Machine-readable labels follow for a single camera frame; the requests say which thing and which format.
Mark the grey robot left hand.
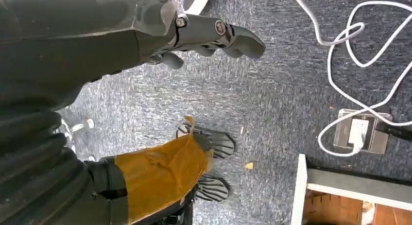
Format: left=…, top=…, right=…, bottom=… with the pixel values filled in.
left=0, top=0, right=267, bottom=225

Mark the metal floor socket box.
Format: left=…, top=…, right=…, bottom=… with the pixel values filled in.
left=333, top=108, right=394, bottom=156

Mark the white framed wooden cabinet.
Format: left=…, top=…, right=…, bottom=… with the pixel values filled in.
left=291, top=154, right=412, bottom=225

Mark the black plug with cable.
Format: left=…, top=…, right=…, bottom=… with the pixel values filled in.
left=375, top=120, right=412, bottom=142

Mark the white plug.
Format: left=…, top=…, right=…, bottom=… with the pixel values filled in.
left=347, top=118, right=370, bottom=151

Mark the white power cable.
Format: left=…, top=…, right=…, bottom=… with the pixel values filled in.
left=291, top=0, right=412, bottom=157

